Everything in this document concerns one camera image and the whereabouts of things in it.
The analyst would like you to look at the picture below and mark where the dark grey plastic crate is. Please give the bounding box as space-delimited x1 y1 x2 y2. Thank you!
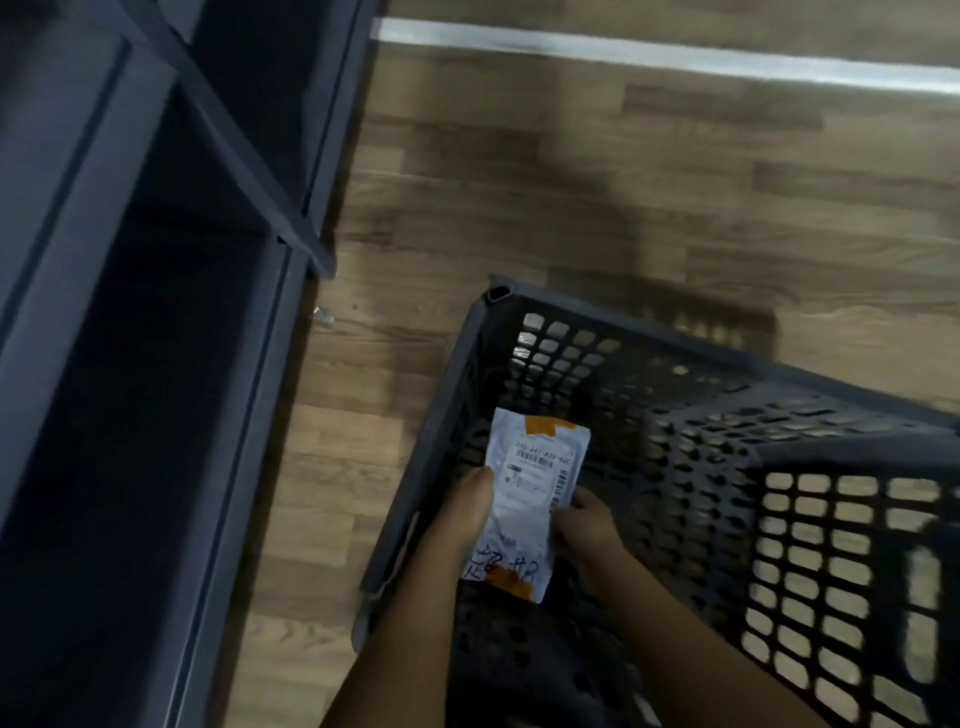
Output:
352 273 960 728

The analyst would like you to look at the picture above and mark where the person's left hand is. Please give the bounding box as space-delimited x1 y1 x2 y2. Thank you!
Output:
427 464 498 571

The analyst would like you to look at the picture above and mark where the dark grey metal shelving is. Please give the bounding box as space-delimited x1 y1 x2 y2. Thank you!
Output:
0 0 388 728

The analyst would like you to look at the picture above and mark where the person's right hand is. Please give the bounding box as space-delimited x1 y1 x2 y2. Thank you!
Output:
549 487 630 577

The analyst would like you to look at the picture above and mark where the person's right forearm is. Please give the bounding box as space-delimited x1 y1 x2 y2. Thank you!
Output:
588 545 826 728

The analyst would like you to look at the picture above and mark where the person's left forearm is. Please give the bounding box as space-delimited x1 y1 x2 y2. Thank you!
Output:
320 551 481 728

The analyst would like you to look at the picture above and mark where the grey poly mailer orange tape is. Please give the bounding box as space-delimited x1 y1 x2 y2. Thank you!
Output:
461 407 592 604

